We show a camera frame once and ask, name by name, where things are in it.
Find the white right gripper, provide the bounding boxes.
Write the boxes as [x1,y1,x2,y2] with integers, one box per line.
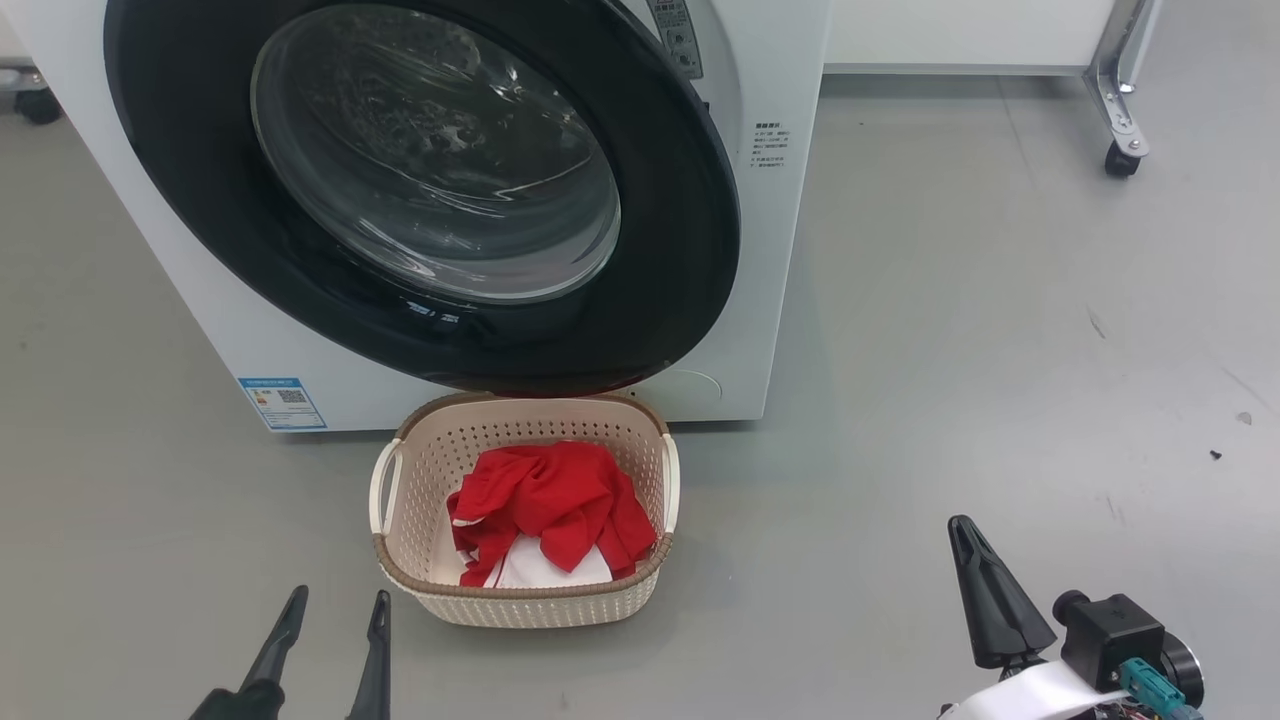
[940,515,1131,720]

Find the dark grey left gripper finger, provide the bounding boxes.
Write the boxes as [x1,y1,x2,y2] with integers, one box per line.
[348,590,392,720]
[190,586,309,720]

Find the red and white garment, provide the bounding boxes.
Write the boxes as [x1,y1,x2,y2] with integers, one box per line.
[446,441,658,589]

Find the round black glass washer door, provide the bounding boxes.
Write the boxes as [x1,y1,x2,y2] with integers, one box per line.
[103,0,742,396]

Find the cream perforated basket brown rim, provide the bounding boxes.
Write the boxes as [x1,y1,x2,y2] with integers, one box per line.
[369,392,682,629]

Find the white front-load washing machine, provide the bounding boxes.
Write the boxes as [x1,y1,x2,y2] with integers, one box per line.
[0,0,833,433]

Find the white warning label sticker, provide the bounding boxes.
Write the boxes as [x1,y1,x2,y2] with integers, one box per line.
[648,0,704,79]

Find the blue energy label sticker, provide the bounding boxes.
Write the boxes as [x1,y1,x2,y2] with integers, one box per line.
[238,377,328,432]

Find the metal leg with caster wheel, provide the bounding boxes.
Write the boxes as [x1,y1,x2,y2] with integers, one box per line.
[1083,0,1161,179]

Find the white partition board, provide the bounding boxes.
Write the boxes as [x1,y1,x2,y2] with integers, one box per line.
[822,0,1119,76]

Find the black caster wheel at left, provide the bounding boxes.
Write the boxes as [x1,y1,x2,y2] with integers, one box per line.
[0,60,63,126]

